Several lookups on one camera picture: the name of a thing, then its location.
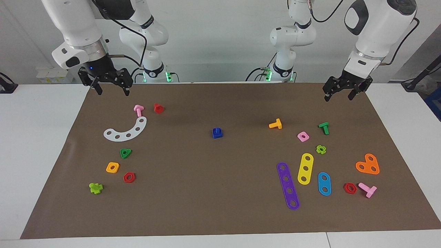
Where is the black base cable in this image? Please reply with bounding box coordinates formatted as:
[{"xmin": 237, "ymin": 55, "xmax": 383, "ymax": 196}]
[
  {"xmin": 245, "ymin": 67, "xmax": 273, "ymax": 82},
  {"xmin": 130, "ymin": 67, "xmax": 144, "ymax": 83}
]

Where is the orange heart-shaped plate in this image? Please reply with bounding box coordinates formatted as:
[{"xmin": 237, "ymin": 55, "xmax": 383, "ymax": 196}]
[{"xmin": 355, "ymin": 153, "xmax": 380, "ymax": 175}]

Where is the brown table mat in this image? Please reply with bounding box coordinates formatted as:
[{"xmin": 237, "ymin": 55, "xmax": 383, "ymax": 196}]
[{"xmin": 20, "ymin": 82, "xmax": 441, "ymax": 239}]

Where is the purple four-hole strip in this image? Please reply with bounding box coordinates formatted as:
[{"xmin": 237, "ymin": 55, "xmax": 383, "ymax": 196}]
[{"xmin": 277, "ymin": 162, "xmax": 300, "ymax": 210}]

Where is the black left base cable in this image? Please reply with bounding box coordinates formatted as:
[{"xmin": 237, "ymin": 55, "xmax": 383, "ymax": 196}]
[{"xmin": 245, "ymin": 67, "xmax": 273, "ymax": 82}]

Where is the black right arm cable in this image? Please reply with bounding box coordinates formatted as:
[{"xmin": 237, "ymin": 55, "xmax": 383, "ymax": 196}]
[{"xmin": 109, "ymin": 17, "xmax": 148, "ymax": 68}]

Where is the blue two-hole strip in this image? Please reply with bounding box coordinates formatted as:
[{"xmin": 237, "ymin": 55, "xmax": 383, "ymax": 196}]
[{"xmin": 317, "ymin": 172, "xmax": 332, "ymax": 196}]

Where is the blue crate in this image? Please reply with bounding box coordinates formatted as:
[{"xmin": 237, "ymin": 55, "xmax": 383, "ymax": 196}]
[{"xmin": 424, "ymin": 86, "xmax": 441, "ymax": 122}]

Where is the yellow three-hole strip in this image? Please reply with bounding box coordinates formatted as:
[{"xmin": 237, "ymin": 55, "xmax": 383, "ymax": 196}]
[{"xmin": 297, "ymin": 153, "xmax": 315, "ymax": 186}]

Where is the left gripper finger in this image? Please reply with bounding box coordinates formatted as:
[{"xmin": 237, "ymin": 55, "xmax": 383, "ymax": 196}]
[
  {"xmin": 348, "ymin": 76, "xmax": 373, "ymax": 101},
  {"xmin": 322, "ymin": 76, "xmax": 347, "ymax": 102}
]

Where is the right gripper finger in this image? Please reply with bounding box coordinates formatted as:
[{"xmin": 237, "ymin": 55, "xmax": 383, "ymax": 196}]
[
  {"xmin": 109, "ymin": 68, "xmax": 133, "ymax": 96},
  {"xmin": 78, "ymin": 67, "xmax": 103, "ymax": 96}
]

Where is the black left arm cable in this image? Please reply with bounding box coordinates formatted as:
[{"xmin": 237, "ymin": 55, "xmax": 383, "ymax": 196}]
[{"xmin": 308, "ymin": 0, "xmax": 420, "ymax": 66}]

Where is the white box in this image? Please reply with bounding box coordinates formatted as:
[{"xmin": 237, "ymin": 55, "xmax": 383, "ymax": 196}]
[{"xmin": 36, "ymin": 67, "xmax": 75, "ymax": 84}]

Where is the black stand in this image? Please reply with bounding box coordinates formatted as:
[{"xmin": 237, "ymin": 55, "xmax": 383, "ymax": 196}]
[{"xmin": 401, "ymin": 57, "xmax": 441, "ymax": 91}]

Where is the black right base cable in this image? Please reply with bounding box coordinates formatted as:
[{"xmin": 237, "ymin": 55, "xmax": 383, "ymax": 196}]
[{"xmin": 130, "ymin": 67, "xmax": 144, "ymax": 83}]

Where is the black device with cable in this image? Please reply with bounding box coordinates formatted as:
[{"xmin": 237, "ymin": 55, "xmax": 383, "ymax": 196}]
[{"xmin": 0, "ymin": 72, "xmax": 18, "ymax": 94}]

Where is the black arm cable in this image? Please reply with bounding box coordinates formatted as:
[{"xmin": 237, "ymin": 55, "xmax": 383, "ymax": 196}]
[
  {"xmin": 109, "ymin": 17, "xmax": 148, "ymax": 68},
  {"xmin": 308, "ymin": 0, "xmax": 420, "ymax": 66}
]

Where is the white curved perforated plate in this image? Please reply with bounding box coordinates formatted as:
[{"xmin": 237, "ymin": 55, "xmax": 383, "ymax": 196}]
[{"xmin": 103, "ymin": 116, "xmax": 147, "ymax": 142}]

